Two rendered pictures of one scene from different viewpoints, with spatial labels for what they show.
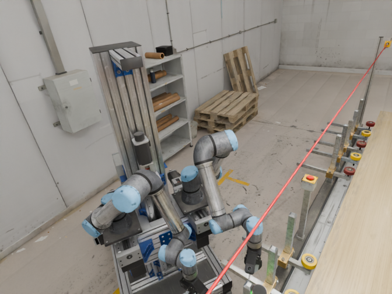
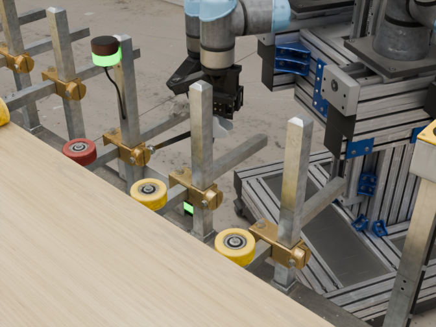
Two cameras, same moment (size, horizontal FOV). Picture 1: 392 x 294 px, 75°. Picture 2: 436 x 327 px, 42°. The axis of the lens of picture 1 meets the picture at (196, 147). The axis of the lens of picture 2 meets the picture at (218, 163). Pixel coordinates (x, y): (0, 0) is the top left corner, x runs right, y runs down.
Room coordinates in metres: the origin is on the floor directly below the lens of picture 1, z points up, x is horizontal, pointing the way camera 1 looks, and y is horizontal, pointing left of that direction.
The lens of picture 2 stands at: (0.84, -1.37, 1.67)
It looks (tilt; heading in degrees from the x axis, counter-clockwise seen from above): 35 degrees down; 90
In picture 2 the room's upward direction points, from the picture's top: straight up
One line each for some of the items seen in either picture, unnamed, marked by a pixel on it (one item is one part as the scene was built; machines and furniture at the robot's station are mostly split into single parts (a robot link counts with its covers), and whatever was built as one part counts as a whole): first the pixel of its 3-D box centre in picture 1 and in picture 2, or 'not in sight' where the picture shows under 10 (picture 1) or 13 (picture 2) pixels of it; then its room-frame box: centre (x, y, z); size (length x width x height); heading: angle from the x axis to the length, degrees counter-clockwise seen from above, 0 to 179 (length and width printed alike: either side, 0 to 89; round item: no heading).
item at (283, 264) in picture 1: (286, 255); (279, 244); (0.97, -0.47, 0.82); 0.13 x 0.06 x 0.05; 139
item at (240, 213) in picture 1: (240, 217); (259, 13); (0.93, -0.19, 1.23); 0.11 x 0.11 x 0.08; 17
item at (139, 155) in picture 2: not in sight; (126, 148); (0.60, -0.14, 0.85); 0.13 x 0.06 x 0.05; 139
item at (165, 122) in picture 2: not in sight; (140, 136); (0.63, -0.08, 0.84); 0.43 x 0.03 x 0.04; 49
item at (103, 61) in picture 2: not in sight; (106, 56); (0.58, -0.19, 1.13); 0.06 x 0.06 x 0.02
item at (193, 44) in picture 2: (189, 272); (198, 41); (0.78, 0.10, 1.04); 0.08 x 0.08 x 0.05
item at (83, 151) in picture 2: not in sight; (82, 164); (0.50, -0.23, 0.85); 0.08 x 0.08 x 0.11
